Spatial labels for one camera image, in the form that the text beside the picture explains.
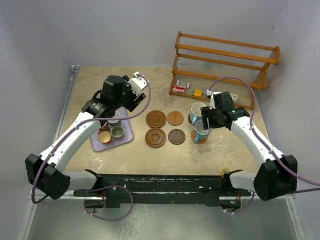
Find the large brown ringed coaster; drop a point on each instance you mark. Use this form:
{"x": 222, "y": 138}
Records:
{"x": 156, "y": 119}

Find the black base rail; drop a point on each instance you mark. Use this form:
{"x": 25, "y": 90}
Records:
{"x": 121, "y": 189}

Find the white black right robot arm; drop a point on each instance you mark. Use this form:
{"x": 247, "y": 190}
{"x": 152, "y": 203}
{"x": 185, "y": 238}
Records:
{"x": 273, "y": 179}

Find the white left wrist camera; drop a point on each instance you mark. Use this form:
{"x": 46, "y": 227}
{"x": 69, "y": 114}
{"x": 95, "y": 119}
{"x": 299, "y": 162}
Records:
{"x": 138, "y": 83}

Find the large blue mug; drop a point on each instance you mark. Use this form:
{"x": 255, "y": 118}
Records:
{"x": 200, "y": 132}

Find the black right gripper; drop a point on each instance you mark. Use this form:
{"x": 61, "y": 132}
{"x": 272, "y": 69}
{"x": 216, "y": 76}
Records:
{"x": 207, "y": 113}

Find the yellow small container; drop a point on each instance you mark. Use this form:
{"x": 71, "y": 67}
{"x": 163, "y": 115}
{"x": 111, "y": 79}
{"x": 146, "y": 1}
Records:
{"x": 197, "y": 93}

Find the large brown grooved coaster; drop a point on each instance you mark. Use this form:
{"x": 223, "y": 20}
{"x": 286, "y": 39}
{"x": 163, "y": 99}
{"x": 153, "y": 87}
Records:
{"x": 155, "y": 137}

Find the light orange wood coaster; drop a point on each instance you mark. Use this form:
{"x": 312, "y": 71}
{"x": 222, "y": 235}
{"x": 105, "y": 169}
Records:
{"x": 200, "y": 142}

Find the teal blue cup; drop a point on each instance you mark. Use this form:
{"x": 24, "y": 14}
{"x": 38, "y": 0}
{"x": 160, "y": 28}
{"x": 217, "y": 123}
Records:
{"x": 115, "y": 121}

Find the dark wood coaster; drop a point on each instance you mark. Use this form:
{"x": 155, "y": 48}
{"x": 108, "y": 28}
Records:
{"x": 192, "y": 119}

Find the red white box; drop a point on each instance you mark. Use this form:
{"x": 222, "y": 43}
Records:
{"x": 178, "y": 89}

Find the yellow tape roll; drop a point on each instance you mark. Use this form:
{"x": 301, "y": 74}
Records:
{"x": 224, "y": 172}

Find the lavender plastic tray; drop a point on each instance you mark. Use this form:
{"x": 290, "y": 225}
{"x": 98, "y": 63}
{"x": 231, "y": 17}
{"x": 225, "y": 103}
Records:
{"x": 97, "y": 146}

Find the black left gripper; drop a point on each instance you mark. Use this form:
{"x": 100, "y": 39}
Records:
{"x": 135, "y": 99}

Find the red handled white cup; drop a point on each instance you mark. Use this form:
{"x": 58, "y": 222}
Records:
{"x": 104, "y": 128}

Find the olive green cup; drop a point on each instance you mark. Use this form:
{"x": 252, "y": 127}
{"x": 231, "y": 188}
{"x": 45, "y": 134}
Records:
{"x": 117, "y": 132}

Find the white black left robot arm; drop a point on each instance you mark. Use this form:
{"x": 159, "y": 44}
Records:
{"x": 46, "y": 171}

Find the orange brown cup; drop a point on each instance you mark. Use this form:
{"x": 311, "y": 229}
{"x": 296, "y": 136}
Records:
{"x": 105, "y": 137}

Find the light blue mug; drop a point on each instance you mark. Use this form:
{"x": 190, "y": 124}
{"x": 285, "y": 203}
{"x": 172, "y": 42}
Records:
{"x": 195, "y": 114}

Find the green white box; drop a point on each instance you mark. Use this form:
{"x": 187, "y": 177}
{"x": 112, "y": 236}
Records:
{"x": 234, "y": 97}

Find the wooden shelf rack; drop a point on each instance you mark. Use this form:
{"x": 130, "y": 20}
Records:
{"x": 212, "y": 58}

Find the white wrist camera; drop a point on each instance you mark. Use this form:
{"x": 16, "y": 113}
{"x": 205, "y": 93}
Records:
{"x": 212, "y": 100}
{"x": 138, "y": 83}

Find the dark walnut coaster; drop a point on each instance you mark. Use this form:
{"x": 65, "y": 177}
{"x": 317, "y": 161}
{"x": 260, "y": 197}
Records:
{"x": 177, "y": 136}

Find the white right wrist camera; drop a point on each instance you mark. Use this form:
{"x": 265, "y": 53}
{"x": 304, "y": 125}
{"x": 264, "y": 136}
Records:
{"x": 212, "y": 100}

